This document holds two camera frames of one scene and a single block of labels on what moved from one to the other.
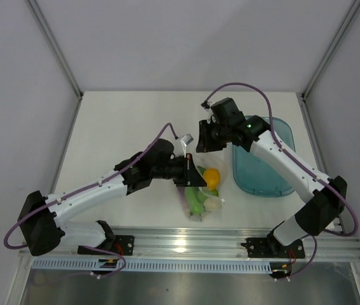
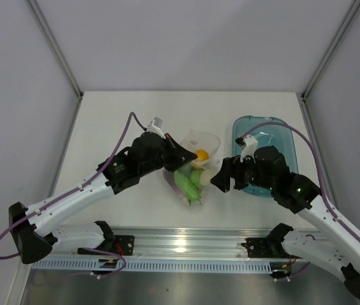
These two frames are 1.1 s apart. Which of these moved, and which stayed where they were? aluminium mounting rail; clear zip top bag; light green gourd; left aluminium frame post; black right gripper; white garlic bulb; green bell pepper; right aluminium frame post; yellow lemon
Moved: yellow lemon; light green gourd; white garlic bulb; green bell pepper; clear zip top bag; black right gripper
Stayed: aluminium mounting rail; left aluminium frame post; right aluminium frame post
